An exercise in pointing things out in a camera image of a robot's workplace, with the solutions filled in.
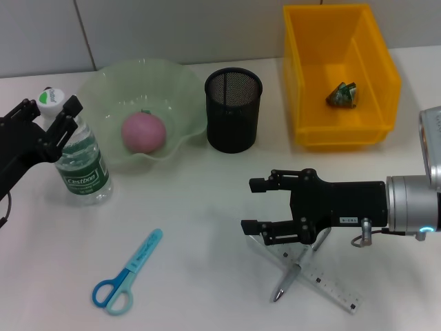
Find black mesh pen cup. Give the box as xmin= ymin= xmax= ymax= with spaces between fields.
xmin=203 ymin=67 xmax=264 ymax=154

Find pink peach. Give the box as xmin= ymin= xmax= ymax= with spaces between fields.
xmin=121 ymin=109 xmax=167 ymax=155

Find grey white pen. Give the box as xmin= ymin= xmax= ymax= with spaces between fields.
xmin=272 ymin=227 xmax=334 ymax=304

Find left gripper cable with plug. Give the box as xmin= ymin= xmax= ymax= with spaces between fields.
xmin=0 ymin=192 xmax=13 ymax=229

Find blue scissors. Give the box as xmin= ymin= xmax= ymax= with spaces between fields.
xmin=91 ymin=228 xmax=164 ymax=317

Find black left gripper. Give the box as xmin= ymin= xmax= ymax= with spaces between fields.
xmin=0 ymin=95 xmax=85 ymax=208

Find clear green-label water bottle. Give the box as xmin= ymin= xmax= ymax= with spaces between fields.
xmin=37 ymin=88 xmax=114 ymax=208

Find clear plastic ruler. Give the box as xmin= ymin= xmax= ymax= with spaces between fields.
xmin=246 ymin=234 xmax=366 ymax=316

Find right gripper cable with plug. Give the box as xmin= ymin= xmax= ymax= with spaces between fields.
xmin=350 ymin=217 xmax=431 ymax=249

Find green plastic wrapper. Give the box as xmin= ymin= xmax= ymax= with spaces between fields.
xmin=325 ymin=81 xmax=358 ymax=109

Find yellow plastic bin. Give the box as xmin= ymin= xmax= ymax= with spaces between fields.
xmin=283 ymin=3 xmax=402 ymax=153

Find gripper cable with plug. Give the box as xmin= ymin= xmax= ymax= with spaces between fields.
xmin=0 ymin=192 xmax=13 ymax=229
xmin=350 ymin=217 xmax=431 ymax=249

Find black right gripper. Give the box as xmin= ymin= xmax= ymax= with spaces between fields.
xmin=240 ymin=168 xmax=389 ymax=247

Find green glass fruit plate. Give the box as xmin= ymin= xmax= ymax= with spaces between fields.
xmin=74 ymin=58 xmax=207 ymax=167

